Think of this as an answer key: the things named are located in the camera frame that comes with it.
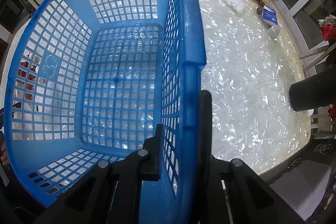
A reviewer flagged blue plastic basket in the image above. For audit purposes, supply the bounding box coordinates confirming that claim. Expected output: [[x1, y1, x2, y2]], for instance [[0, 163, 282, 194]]
[[4, 0, 206, 223]]

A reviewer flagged person's left hand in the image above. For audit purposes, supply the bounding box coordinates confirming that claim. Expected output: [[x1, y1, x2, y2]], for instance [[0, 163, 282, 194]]
[[1, 141, 10, 166]]

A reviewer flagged red snack packet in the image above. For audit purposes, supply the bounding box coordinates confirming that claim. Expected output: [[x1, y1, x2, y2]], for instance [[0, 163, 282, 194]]
[[18, 52, 37, 101]]

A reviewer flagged small white cup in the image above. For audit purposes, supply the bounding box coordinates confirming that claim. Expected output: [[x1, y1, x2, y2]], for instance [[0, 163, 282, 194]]
[[267, 24, 282, 39]]

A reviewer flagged white crumpled tissue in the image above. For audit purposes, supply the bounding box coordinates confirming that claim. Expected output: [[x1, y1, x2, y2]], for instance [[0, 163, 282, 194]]
[[224, 0, 247, 14]]

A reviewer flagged blue tissue pack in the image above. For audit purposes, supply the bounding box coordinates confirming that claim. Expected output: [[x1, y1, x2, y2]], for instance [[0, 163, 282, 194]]
[[261, 5, 278, 27]]

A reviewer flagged brown nut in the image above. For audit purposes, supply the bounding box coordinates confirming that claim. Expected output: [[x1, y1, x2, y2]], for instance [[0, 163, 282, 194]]
[[256, 7, 264, 15]]

